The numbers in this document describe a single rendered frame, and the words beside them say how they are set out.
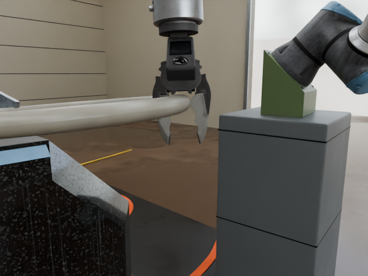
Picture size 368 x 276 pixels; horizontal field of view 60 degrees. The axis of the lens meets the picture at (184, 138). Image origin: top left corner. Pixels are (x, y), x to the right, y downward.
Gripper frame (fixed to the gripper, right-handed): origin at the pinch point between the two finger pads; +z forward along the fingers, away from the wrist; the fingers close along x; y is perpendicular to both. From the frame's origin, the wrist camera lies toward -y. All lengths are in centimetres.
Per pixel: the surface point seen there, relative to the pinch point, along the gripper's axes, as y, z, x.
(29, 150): 20.0, 4.1, 39.0
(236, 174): 62, 25, -18
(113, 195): 36.8, 22.1, 23.5
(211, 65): 538, -50, -46
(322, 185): 44, 25, -44
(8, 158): 15.9, 5.2, 42.1
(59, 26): 617, -152, 253
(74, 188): 22.7, 15.2, 29.9
